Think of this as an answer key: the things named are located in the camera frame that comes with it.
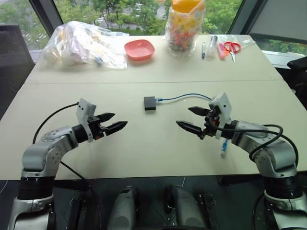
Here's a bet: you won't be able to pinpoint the clear plastic bag of items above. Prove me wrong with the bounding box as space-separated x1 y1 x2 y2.
37 21 130 71

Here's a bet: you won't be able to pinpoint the red handled scissors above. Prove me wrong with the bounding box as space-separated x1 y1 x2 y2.
223 41 241 64

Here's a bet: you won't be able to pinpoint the clear plastic sleeve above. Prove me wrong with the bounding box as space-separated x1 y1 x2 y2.
222 34 257 50

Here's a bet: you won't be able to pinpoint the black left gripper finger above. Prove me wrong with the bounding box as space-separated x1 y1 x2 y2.
103 120 129 136
97 112 116 122

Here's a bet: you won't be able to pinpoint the pink plastic bowl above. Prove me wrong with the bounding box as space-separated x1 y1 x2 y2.
123 39 155 61

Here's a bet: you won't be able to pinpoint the small black box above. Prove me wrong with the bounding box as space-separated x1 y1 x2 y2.
143 96 157 112

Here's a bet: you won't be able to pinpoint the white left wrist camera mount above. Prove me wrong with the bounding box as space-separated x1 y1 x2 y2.
76 97 97 143

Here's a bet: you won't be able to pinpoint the pink highlighter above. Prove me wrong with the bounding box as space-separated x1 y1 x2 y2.
217 42 227 60

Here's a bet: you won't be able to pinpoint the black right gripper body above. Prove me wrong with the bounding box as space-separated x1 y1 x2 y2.
202 106 222 140

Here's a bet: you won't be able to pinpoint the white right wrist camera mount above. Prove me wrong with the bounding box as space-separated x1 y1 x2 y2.
208 92 233 140

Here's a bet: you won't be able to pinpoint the black office chair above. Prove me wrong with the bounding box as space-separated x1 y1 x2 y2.
286 56 307 104

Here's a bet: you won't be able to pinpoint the blue Ethernet cable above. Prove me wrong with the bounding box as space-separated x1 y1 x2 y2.
154 93 229 158

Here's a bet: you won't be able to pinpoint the dark grey rounded shape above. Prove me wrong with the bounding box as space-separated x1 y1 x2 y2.
107 185 139 230
164 184 205 230

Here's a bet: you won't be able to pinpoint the clear bag of colourful items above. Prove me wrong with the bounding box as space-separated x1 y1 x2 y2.
164 0 207 61

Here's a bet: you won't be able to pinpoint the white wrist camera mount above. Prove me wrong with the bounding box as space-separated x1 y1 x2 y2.
208 92 233 140
76 97 97 143

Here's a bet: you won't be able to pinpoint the black mesh chair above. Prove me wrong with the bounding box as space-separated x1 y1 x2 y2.
0 23 37 101

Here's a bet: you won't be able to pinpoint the grey mesh panel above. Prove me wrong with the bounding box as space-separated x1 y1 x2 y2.
248 0 307 44

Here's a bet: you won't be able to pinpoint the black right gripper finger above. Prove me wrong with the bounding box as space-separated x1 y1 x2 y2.
188 106 212 118
175 120 205 140

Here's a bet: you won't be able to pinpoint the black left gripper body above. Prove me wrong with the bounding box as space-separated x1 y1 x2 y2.
87 115 108 141

